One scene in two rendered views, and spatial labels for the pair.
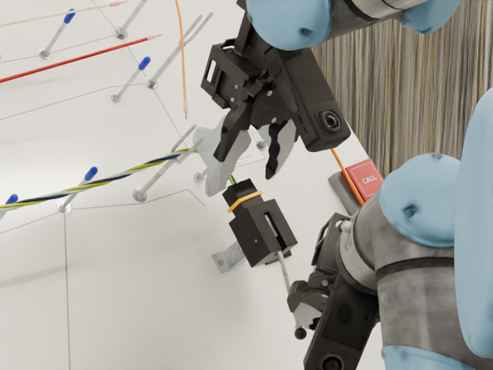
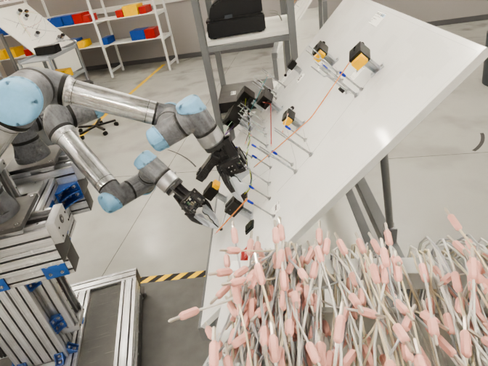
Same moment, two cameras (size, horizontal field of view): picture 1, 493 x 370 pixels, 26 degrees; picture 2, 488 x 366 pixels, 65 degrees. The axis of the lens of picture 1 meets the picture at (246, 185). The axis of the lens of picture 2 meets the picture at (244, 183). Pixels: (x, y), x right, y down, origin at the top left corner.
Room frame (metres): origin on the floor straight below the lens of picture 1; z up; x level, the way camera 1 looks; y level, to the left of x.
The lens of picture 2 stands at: (1.90, -0.65, 1.82)
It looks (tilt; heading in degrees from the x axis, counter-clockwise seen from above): 31 degrees down; 141
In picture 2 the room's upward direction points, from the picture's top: 10 degrees counter-clockwise
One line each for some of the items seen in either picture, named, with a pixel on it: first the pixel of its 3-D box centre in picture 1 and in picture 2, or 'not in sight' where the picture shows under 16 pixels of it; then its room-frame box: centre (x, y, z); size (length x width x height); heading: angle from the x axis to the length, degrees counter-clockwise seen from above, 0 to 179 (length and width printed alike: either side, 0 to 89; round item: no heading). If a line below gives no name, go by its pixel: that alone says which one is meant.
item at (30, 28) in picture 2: not in sight; (43, 53); (-5.88, 1.62, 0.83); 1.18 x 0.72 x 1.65; 129
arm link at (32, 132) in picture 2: not in sight; (19, 123); (0.00, -0.32, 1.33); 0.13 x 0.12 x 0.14; 94
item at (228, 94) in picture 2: not in sight; (246, 95); (0.25, 0.84, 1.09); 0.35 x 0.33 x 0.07; 135
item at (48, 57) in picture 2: not in sight; (61, 79); (-4.68, 1.38, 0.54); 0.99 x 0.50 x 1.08; 130
